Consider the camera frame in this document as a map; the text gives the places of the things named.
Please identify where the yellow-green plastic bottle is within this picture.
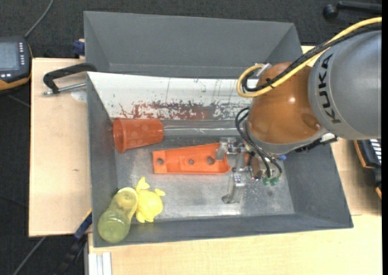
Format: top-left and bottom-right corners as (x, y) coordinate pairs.
(97, 187), (139, 244)

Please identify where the grey metal bin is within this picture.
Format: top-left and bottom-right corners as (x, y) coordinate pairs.
(83, 10), (354, 248)

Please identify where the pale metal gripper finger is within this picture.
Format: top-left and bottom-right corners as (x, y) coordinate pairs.
(222, 174), (246, 204)
(215, 137), (238, 161)

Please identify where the orange plastic cup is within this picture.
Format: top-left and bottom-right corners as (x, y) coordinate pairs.
(112, 117), (165, 154)

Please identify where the orange flat block with holes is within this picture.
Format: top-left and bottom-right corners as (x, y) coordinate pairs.
(152, 142), (250, 176)

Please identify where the pale wood flat board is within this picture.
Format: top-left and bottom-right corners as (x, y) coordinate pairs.
(28, 57), (93, 237)

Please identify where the black cylinder on white bracket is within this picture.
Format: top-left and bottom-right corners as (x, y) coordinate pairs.
(295, 133), (339, 152)

